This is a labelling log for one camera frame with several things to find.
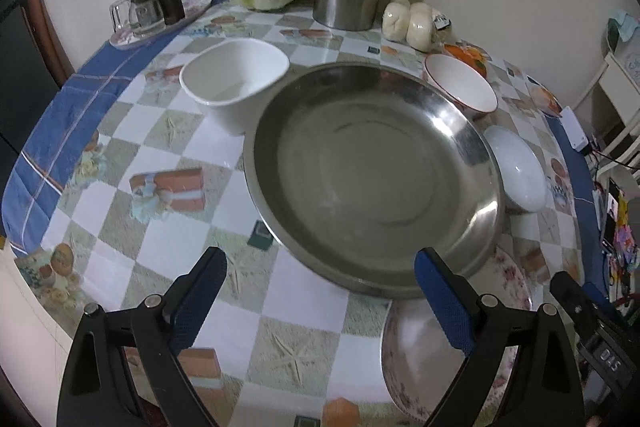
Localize glass teapot black handle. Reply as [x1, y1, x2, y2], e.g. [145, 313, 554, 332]
[128, 0, 185, 38]

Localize brown wooden chair back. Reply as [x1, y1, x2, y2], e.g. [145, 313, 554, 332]
[15, 0, 76, 88]

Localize white printed box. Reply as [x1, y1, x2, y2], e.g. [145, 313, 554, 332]
[612, 41, 640, 84]

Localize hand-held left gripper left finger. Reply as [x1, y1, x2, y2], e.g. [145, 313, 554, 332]
[56, 246, 228, 427]

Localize small white bowl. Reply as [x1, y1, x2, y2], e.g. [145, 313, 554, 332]
[482, 125, 548, 214]

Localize red-rimmed white bowl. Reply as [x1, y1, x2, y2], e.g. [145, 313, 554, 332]
[424, 54, 499, 115]

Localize large steel basin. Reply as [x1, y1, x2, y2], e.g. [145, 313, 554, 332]
[242, 63, 506, 299]

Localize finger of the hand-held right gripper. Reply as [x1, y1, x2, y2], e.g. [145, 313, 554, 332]
[550, 271, 621, 343]

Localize black cable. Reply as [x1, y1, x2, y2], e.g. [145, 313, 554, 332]
[589, 146, 640, 168]

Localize white shelf rack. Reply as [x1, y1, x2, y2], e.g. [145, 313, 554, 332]
[570, 52, 640, 178]

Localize floral plate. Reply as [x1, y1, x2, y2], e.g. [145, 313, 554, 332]
[380, 244, 533, 425]

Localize colourful packets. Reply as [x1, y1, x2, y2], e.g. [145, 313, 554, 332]
[600, 187, 640, 269]

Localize white square bowl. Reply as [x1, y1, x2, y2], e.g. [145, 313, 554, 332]
[179, 39, 291, 136]

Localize floral round tray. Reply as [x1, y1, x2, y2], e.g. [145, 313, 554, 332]
[109, 0, 213, 52]

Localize green bag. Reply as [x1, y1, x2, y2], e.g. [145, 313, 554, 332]
[607, 9, 639, 44]

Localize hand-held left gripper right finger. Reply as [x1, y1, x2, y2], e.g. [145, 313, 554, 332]
[414, 247, 586, 427]

